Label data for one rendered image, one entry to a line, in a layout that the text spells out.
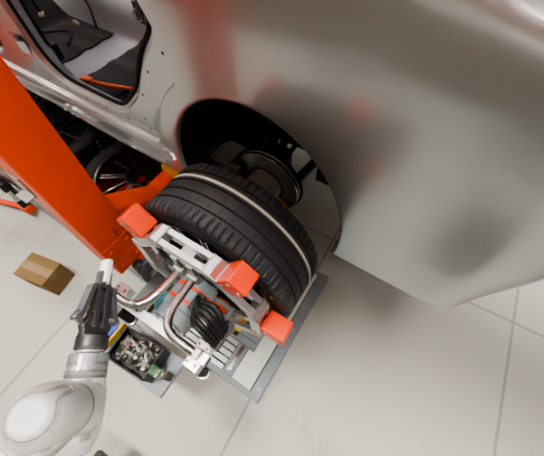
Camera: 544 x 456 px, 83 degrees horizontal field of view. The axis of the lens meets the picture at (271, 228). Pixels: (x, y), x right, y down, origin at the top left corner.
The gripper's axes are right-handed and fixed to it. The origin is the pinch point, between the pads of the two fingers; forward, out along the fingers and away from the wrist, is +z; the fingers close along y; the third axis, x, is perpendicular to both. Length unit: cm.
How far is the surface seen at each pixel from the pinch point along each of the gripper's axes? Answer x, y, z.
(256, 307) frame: -31.8, -29.1, -8.6
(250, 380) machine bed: 9, -108, -29
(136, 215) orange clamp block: -2.1, -5.4, 19.6
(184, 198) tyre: -19.2, -6.6, 21.7
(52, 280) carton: 120, -62, 32
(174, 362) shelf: 24, -62, -20
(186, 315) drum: -6.7, -27.8, -8.3
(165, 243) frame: -12.8, -7.7, 8.6
